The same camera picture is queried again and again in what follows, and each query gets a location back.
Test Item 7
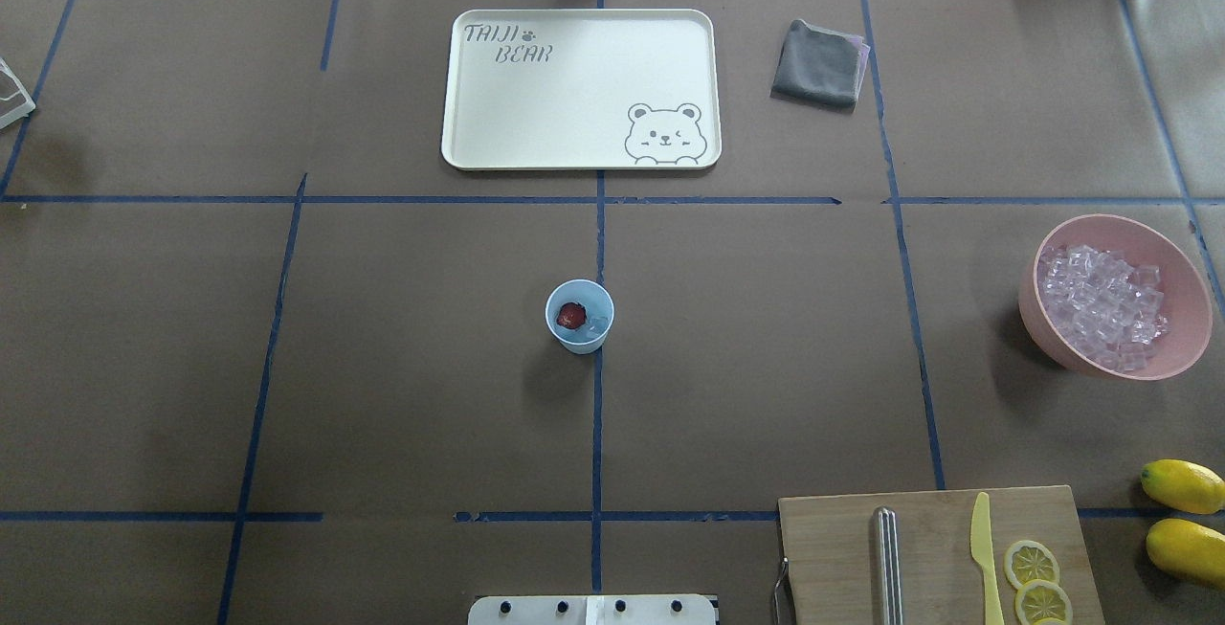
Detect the red strawberry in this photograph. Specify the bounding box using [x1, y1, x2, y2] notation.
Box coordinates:
[554, 301, 588, 331]

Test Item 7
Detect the clear ice cubes pile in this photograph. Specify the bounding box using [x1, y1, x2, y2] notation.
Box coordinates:
[1036, 244, 1169, 373]

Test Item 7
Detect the cream bear serving tray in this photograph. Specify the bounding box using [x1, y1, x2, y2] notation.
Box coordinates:
[440, 9, 723, 172]

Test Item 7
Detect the grey folded cloth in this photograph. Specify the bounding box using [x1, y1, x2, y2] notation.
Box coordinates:
[771, 20, 871, 112]

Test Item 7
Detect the wooden cutting board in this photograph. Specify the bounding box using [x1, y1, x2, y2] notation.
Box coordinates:
[778, 485, 1105, 624]

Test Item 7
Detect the yellow plastic knife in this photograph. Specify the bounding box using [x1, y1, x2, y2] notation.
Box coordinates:
[969, 491, 1005, 625]

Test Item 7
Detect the lemon slice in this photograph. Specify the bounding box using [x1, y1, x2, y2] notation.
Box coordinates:
[1003, 539, 1060, 591]
[1013, 580, 1076, 624]

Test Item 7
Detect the pink bowl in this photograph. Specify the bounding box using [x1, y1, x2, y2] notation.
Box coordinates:
[1016, 213, 1215, 382]

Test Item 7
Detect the whole yellow lemon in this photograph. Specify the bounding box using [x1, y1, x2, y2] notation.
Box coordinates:
[1139, 458, 1224, 515]
[1145, 520, 1224, 591]

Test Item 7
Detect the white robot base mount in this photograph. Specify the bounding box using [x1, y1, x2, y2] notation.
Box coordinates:
[467, 593, 722, 624]

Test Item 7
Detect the white wire cup rack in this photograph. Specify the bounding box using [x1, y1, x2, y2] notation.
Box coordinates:
[0, 58, 36, 129]

